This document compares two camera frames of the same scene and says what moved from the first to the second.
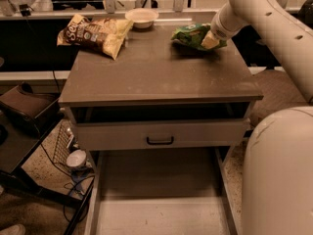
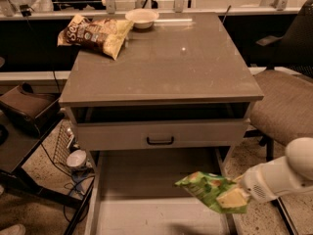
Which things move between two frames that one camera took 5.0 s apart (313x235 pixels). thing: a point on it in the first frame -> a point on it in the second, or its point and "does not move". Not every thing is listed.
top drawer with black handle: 158,133 does not move
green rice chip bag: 192,35 -> 207,187
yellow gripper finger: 209,41 -> 235,198
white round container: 76,158 does not move
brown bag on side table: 29,108 does not move
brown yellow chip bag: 105,35 does not move
